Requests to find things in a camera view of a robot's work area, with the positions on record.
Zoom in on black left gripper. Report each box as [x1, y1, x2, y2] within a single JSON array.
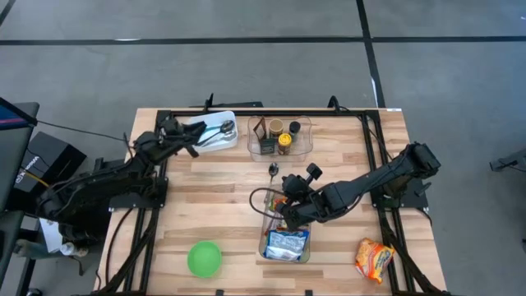
[[154, 117, 208, 151]]

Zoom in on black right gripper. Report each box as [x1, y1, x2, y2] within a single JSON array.
[[281, 173, 343, 232]]

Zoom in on orange red ramen packet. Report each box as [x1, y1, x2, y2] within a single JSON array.
[[269, 196, 291, 236], [354, 237, 395, 285]]

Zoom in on blue ramen packet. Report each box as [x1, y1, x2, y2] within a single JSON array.
[[262, 229, 310, 262]]

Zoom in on brown spice packet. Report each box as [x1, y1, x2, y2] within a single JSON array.
[[252, 117, 267, 143]]

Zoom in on yellow-lid spice jar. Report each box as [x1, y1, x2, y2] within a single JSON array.
[[277, 132, 293, 156]]

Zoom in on brown-lid spice jar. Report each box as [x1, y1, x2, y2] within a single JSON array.
[[268, 118, 284, 139]]

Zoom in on white plastic bin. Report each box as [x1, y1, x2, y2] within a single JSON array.
[[180, 109, 239, 154]]

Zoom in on large clear plastic bin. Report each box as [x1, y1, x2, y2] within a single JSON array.
[[258, 184, 312, 264]]

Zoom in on small clear plastic bin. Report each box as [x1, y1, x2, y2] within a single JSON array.
[[247, 114, 314, 162]]

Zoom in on green plastic bowl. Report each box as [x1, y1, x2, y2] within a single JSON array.
[[187, 241, 224, 279]]

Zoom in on black computer case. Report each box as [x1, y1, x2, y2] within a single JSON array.
[[14, 131, 88, 194]]

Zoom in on white plastic bottle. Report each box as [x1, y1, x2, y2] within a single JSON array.
[[59, 242, 90, 258]]

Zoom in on white box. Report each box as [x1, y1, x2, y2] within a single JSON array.
[[39, 217, 65, 254]]

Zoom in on black monitor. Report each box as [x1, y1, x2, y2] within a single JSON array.
[[0, 97, 41, 215]]

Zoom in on black stand leg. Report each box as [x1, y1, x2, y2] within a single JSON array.
[[488, 147, 526, 180]]

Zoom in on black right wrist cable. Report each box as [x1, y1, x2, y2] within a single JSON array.
[[248, 187, 288, 222]]

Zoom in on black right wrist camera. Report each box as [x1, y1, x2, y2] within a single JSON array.
[[306, 163, 324, 182]]

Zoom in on black aluminium rig frame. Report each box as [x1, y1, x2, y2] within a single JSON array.
[[96, 93, 453, 296]]

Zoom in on thin black cable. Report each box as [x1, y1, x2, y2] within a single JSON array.
[[35, 118, 131, 143]]

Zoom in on thick black cable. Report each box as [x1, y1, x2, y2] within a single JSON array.
[[104, 207, 135, 284]]

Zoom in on yellow cable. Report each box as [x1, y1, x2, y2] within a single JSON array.
[[24, 170, 51, 189]]

